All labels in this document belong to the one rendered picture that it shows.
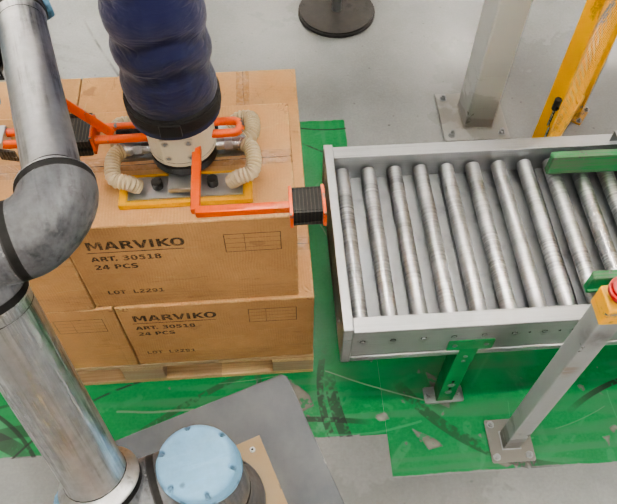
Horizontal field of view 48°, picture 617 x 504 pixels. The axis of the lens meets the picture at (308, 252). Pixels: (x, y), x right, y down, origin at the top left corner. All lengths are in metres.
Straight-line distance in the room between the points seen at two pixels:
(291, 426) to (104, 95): 1.51
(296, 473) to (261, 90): 1.48
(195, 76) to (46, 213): 0.67
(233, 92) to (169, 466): 1.62
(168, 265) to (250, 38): 1.99
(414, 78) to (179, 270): 1.92
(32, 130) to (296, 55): 2.59
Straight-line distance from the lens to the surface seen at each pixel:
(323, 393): 2.53
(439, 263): 2.18
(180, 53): 1.50
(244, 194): 1.77
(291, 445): 1.68
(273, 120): 1.96
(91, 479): 1.29
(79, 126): 1.83
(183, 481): 1.33
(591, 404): 2.72
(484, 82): 3.12
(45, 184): 1.01
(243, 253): 1.87
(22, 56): 1.25
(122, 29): 1.46
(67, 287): 2.05
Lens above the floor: 2.35
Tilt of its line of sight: 57 degrees down
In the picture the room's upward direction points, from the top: straight up
